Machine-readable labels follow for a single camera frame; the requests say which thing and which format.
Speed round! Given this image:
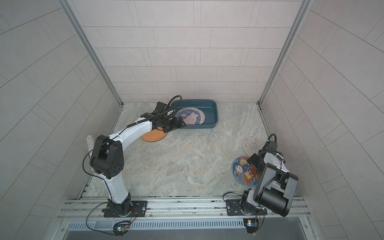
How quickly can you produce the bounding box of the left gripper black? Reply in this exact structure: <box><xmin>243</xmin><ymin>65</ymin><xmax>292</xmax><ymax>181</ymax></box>
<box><xmin>160</xmin><ymin>116</ymin><xmax>188</xmax><ymax>133</ymax></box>

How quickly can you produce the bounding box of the blue toast bear coaster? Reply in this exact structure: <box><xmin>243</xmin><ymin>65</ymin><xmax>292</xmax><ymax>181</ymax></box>
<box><xmin>232</xmin><ymin>156</ymin><xmax>260</xmax><ymax>188</ymax></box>

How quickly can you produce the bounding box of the orange round coaster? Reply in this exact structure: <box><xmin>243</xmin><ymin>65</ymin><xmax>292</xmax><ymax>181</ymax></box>
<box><xmin>141</xmin><ymin>129</ymin><xmax>168</xmax><ymax>143</ymax></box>

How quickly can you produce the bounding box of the navy bunny planet coaster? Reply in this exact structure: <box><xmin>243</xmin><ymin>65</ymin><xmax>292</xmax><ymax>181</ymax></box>
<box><xmin>176</xmin><ymin>107</ymin><xmax>206</xmax><ymax>125</ymax></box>

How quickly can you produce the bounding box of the teal plastic storage box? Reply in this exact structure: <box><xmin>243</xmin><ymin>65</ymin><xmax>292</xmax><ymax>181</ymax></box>
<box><xmin>175</xmin><ymin>100</ymin><xmax>219</xmax><ymax>129</ymax></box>

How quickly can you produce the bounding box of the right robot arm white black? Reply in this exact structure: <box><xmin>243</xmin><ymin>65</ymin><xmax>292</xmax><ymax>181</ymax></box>
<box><xmin>240</xmin><ymin>150</ymin><xmax>299</xmax><ymax>217</ymax></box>

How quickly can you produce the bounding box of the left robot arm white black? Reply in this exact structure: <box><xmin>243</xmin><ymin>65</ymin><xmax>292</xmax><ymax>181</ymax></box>
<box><xmin>90</xmin><ymin>114</ymin><xmax>186</xmax><ymax>217</ymax></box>

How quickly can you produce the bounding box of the right controller board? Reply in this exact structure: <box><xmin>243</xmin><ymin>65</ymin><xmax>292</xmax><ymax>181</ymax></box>
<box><xmin>243</xmin><ymin>218</ymin><xmax>260</xmax><ymax>234</ymax></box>

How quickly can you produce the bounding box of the controller board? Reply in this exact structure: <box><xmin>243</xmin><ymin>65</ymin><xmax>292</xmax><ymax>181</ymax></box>
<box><xmin>243</xmin><ymin>218</ymin><xmax>260</xmax><ymax>234</ymax></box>
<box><xmin>113</xmin><ymin>221</ymin><xmax>132</xmax><ymax>237</ymax></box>

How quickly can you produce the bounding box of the glitter silver cylinder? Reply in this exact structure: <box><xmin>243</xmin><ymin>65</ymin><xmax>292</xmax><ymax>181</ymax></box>
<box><xmin>86</xmin><ymin>135</ymin><xmax>95</xmax><ymax>158</ymax></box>

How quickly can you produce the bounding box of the left controller board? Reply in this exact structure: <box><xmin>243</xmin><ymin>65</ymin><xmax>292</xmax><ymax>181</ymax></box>
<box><xmin>113</xmin><ymin>221</ymin><xmax>132</xmax><ymax>237</ymax></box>

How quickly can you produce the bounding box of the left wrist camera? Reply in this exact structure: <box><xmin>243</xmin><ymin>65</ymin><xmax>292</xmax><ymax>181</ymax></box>
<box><xmin>152</xmin><ymin>102</ymin><xmax>170</xmax><ymax>116</ymax></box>

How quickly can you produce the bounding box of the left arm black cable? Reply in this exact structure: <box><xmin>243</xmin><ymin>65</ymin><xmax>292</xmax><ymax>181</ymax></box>
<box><xmin>127</xmin><ymin>95</ymin><xmax>183</xmax><ymax>130</ymax></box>

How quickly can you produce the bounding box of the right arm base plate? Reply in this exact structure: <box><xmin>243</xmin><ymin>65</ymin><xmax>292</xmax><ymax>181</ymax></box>
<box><xmin>225</xmin><ymin>199</ymin><xmax>268</xmax><ymax>216</ymax></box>

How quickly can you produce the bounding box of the aluminium frame rail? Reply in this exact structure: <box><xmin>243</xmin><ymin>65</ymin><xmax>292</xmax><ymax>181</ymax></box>
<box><xmin>54</xmin><ymin>195</ymin><xmax>310</xmax><ymax>232</ymax></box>

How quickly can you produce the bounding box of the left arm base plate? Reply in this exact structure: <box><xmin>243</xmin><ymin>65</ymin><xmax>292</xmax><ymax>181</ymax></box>
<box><xmin>102</xmin><ymin>200</ymin><xmax>148</xmax><ymax>218</ymax></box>

